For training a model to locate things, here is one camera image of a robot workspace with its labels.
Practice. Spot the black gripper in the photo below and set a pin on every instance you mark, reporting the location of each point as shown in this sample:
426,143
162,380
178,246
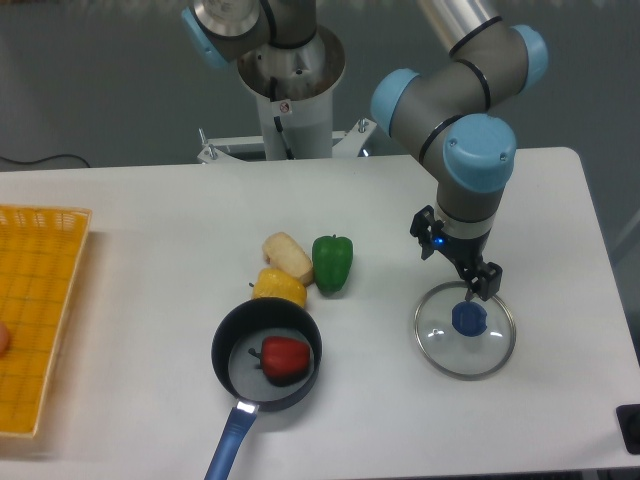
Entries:
482,279

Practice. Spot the dark blue saucepan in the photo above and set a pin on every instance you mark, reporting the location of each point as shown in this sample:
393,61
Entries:
246,326

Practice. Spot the yellow woven basket tray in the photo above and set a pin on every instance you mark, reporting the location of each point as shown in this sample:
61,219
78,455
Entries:
41,250

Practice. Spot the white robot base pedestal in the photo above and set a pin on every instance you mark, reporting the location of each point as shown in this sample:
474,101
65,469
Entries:
293,90

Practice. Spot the orange object at left edge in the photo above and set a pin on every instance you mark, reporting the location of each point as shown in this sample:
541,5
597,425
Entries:
4,338

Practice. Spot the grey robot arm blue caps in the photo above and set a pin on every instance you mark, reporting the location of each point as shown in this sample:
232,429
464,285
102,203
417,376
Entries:
442,121

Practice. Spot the green bell pepper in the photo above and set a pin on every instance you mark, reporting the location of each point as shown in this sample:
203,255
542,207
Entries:
332,258

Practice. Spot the yellow bell pepper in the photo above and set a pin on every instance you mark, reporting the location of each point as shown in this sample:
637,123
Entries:
275,283

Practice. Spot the beige bread loaf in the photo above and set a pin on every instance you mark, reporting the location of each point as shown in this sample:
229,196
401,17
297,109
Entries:
282,252

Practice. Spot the red bell pepper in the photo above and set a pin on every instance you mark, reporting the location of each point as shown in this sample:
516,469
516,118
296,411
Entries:
283,360

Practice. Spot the glass pot lid blue knob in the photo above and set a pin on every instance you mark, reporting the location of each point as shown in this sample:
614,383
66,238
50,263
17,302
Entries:
466,339

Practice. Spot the black device at table edge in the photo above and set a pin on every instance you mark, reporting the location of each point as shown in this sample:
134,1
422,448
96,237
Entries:
629,423

